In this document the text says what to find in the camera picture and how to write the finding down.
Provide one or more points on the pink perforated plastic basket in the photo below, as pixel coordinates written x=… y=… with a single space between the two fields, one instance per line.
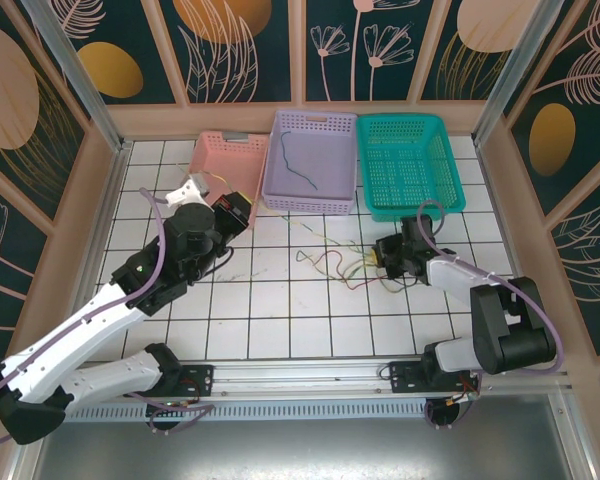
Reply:
x=230 y=160

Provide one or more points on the purple perforated plastic basket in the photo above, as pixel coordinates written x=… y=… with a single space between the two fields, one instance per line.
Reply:
x=325 y=165

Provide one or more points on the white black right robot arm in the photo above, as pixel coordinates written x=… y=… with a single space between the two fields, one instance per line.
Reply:
x=510 y=325

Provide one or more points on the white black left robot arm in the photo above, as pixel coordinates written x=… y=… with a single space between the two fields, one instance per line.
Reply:
x=80 y=330

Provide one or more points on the green mesh plastic basket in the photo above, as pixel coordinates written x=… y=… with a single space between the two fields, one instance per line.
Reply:
x=410 y=165

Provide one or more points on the small circuit board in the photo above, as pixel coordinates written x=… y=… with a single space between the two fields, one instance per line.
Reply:
x=167 y=409

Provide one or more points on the brushed metal front plate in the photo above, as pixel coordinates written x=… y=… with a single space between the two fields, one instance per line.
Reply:
x=300 y=450

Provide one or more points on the white-mounted left wrist camera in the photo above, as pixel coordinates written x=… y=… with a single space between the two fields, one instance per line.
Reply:
x=187 y=192

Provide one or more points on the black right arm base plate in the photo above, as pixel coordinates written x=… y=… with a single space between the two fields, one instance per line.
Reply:
x=405 y=377

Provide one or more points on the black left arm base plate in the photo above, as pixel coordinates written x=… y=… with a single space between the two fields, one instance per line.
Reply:
x=195 y=377

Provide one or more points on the aluminium mounting rail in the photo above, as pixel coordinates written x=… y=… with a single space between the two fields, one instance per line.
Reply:
x=300 y=375

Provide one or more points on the aluminium frame post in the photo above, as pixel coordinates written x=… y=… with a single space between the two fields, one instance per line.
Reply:
x=515 y=75
x=85 y=85

